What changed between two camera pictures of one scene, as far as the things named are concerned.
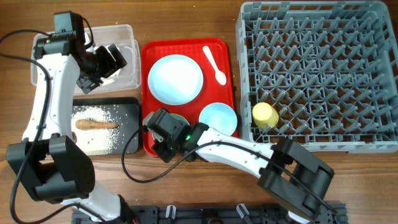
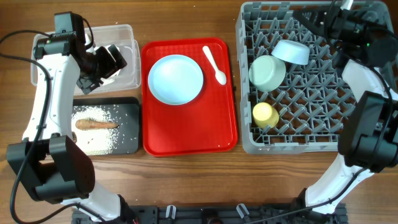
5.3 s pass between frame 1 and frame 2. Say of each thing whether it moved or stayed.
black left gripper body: stayed
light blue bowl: moved
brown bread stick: stayed
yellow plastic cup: stayed
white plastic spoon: stayed
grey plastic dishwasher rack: stayed
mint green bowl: moved
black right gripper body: moved
